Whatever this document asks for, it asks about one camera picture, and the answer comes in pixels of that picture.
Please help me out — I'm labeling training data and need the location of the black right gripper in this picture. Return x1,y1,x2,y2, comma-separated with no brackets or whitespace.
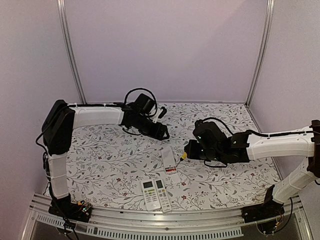
185,139,223,162

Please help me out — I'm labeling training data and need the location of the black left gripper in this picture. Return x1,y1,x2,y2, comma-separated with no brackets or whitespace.
135,114,171,141

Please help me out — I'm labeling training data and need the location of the yellow handled screwdriver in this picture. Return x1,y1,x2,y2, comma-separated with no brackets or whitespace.
179,152,188,162

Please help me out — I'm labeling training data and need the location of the white remote with back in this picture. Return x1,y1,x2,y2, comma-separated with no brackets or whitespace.
161,146,177,174

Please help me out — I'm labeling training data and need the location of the narrow white remote control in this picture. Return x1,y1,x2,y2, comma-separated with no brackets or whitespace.
154,179,172,213

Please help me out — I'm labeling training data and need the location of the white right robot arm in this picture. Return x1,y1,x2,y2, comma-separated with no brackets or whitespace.
183,117,320,218

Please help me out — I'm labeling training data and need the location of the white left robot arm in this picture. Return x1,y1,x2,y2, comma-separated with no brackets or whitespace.
35,93,170,217

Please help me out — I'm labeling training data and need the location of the white remote with green buttons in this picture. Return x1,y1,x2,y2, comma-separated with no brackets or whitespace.
141,180,161,212

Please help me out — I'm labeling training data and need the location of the white battery cover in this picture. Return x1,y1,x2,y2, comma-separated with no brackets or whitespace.
171,172,181,184

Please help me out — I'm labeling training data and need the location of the floral patterned table mat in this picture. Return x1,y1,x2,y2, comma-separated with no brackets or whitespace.
48,101,285,211

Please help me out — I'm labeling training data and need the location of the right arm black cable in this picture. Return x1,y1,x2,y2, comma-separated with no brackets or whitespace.
201,117,251,136

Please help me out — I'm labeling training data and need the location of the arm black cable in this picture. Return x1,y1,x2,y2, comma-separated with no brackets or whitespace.
123,87,158,118
201,117,251,136

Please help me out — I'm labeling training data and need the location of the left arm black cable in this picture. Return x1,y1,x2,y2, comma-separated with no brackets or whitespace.
123,87,158,118

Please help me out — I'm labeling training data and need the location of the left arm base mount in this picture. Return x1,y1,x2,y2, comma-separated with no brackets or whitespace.
48,199,93,223

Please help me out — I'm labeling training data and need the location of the aluminium front rail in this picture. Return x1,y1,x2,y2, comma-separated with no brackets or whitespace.
21,194,315,240

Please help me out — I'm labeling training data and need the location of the left aluminium corner post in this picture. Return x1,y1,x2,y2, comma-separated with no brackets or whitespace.
56,0,87,104

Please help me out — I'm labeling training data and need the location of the aluminium corner post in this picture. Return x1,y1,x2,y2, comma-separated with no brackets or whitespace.
245,0,275,108
56,0,87,104

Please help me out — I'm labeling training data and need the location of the right aluminium corner post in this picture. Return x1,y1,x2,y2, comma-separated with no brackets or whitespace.
245,0,275,108

